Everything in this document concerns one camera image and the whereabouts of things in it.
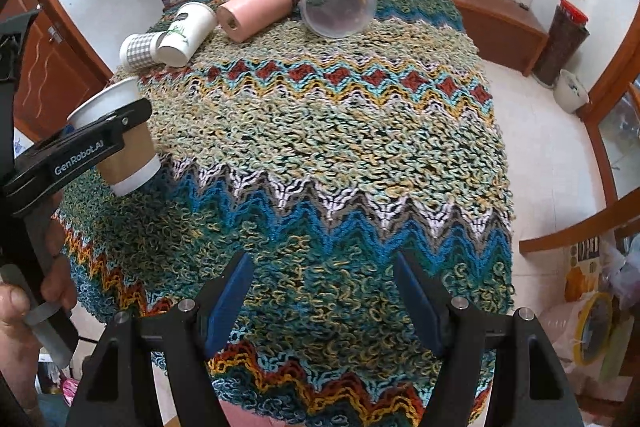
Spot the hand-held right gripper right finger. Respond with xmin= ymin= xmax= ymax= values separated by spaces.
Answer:
xmin=394 ymin=249 xmax=585 ymax=427

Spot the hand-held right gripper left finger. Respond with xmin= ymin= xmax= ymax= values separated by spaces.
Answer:
xmin=66 ymin=251 xmax=257 ymax=427

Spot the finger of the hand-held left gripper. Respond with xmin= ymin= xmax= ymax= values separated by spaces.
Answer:
xmin=101 ymin=98 xmax=154 ymax=158

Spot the brown sleeved paper cup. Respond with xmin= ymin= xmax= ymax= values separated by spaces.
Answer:
xmin=66 ymin=78 xmax=162 ymax=196

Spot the white checkered paper cup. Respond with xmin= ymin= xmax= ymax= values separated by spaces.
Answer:
xmin=119 ymin=32 xmax=166 ymax=72

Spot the white plant print paper cup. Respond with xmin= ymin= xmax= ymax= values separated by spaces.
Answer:
xmin=159 ymin=2 xmax=218 ymax=68

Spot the pink tumbler cup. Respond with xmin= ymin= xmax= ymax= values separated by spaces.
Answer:
xmin=216 ymin=0 xmax=301 ymax=42

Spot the clear plastic cup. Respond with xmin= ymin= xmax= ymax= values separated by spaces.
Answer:
xmin=298 ymin=0 xmax=376 ymax=38

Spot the person's left hand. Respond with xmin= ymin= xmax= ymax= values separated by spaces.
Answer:
xmin=0 ymin=255 xmax=79 ymax=414

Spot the wooden door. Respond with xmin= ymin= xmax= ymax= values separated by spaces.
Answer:
xmin=0 ymin=0 xmax=113 ymax=142

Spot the yellow rimmed round mirror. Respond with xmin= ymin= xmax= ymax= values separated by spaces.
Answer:
xmin=572 ymin=292 xmax=615 ymax=367

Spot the colourful zigzag knitted blanket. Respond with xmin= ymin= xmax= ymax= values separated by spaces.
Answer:
xmin=55 ymin=0 xmax=516 ymax=424

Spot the clear plastic bag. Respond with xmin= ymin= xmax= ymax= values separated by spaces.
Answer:
xmin=600 ymin=237 xmax=640 ymax=308

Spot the wooden glass cabinet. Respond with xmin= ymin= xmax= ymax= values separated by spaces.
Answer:
xmin=585 ymin=22 xmax=640 ymax=208

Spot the white waste bin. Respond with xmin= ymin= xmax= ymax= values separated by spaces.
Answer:
xmin=552 ymin=69 xmax=591 ymax=114

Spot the wooden low cabinet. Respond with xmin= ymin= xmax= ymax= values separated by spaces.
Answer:
xmin=197 ymin=0 xmax=551 ymax=78

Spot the dark wicker bin red lid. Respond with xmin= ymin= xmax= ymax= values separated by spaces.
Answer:
xmin=532 ymin=0 xmax=591 ymax=86

